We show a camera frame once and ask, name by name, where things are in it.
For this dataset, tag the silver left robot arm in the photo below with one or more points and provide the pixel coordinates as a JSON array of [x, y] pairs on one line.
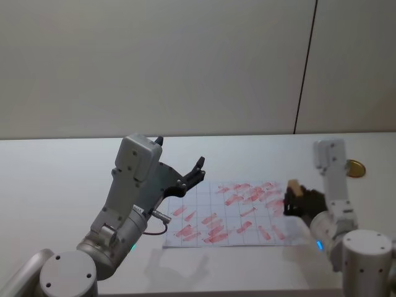
[[123, 198]]

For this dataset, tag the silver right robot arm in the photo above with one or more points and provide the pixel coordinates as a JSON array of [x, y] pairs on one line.
[[340, 198]]

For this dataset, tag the gridded paper sheet red marks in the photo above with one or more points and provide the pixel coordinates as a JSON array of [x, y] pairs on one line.
[[229, 216]]

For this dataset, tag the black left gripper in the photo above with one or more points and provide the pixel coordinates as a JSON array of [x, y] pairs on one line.
[[167, 179]]

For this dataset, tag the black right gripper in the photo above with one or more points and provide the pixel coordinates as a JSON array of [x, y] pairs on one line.
[[314, 204]]

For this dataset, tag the round gold lid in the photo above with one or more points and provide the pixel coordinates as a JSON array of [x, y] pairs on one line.
[[355, 168]]

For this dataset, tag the small tan block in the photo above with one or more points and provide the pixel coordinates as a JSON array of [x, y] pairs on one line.
[[294, 187]]

